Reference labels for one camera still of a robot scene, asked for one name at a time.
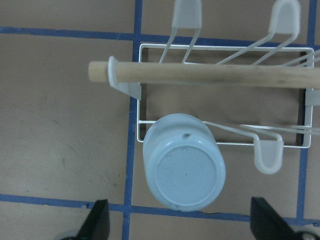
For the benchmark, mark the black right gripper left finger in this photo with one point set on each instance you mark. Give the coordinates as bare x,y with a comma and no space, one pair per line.
97,224

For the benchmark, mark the white wire dish rack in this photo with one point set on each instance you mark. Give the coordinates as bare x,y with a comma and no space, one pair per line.
285,19

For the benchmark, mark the light blue ikea cup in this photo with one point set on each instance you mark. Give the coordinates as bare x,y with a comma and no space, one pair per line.
184,168

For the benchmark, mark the wooden rack dowel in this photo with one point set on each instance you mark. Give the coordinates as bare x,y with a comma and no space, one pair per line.
204,74

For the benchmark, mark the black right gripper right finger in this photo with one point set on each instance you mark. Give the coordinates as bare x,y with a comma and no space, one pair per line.
267,224

